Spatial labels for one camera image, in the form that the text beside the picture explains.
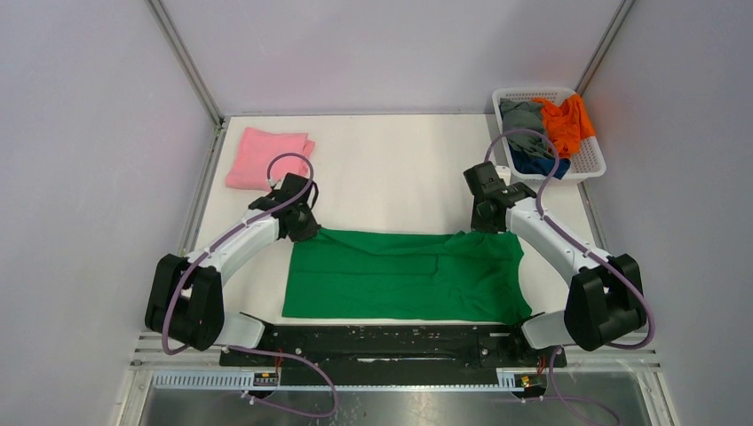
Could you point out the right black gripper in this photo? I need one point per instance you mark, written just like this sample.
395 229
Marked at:
479 224

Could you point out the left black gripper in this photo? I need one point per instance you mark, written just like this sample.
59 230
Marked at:
309 231

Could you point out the green t shirt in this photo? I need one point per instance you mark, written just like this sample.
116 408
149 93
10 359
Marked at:
352 275

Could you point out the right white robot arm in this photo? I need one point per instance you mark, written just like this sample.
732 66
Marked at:
605 298

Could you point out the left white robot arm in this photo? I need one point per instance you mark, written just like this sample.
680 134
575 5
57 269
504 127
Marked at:
186 302

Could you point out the blue t shirt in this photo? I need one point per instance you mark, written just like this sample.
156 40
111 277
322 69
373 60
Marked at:
539 166

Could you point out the folded pink t shirt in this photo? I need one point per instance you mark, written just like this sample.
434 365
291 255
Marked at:
255 153

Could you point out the grey t shirt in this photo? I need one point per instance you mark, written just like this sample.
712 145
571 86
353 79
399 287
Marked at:
525 115

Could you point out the white plastic laundry basket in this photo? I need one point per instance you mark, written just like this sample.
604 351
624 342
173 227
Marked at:
587 163

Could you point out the orange t shirt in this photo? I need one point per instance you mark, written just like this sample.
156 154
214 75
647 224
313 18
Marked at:
567 125

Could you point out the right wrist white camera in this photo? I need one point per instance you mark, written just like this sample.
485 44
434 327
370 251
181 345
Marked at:
504 173

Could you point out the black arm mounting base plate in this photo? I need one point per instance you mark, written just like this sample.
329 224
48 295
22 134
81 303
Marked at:
406 355

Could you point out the aluminium frame rail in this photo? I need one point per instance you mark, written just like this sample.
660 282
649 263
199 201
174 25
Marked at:
185 60

